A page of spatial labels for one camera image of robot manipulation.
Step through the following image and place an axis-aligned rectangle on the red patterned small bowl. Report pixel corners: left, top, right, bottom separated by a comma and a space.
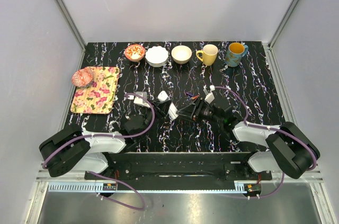
124, 44, 145, 62

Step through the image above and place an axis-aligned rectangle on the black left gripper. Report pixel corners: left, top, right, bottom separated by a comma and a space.
139, 100, 172, 140

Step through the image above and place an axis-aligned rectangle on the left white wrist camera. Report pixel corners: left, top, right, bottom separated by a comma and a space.
127, 92, 149, 107

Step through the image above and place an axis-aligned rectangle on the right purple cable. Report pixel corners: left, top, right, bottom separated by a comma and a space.
211, 86, 318, 200

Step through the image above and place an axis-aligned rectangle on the white scalloped bowl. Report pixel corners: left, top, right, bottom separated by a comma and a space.
145, 46, 169, 68

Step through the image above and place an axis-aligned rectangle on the yellow mug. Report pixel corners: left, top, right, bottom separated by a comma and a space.
195, 44, 218, 66

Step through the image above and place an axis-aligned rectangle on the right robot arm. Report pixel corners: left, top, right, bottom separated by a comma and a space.
176, 98, 320, 180

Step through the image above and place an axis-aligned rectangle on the cream round bowl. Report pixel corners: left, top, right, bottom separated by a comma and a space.
171, 45, 192, 65

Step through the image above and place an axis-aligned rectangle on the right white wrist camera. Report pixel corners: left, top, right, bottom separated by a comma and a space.
203, 85, 215, 104

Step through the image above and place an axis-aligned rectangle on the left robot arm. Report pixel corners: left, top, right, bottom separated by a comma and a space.
39, 99, 177, 179

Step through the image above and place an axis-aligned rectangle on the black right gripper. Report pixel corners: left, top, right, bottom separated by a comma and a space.
176, 96, 223, 125

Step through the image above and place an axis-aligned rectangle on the pink patterned bowl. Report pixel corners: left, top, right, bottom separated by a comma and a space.
72, 67, 94, 87

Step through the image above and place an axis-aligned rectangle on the floral rectangular tray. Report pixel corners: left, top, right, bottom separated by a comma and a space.
70, 66, 120, 114

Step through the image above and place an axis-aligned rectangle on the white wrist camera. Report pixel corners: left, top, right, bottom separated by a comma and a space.
203, 85, 215, 104
127, 92, 149, 107

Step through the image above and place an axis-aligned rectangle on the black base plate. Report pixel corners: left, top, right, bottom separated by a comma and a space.
100, 153, 272, 193

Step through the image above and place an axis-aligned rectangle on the white remote control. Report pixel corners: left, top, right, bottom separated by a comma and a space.
157, 91, 179, 120

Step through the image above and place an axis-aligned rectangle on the blue butterfly mug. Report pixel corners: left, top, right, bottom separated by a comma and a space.
226, 42, 248, 67

